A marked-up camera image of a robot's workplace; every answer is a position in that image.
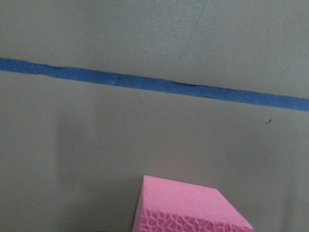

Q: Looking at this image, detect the red foam block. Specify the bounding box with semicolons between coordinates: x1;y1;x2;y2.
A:
132;175;254;232

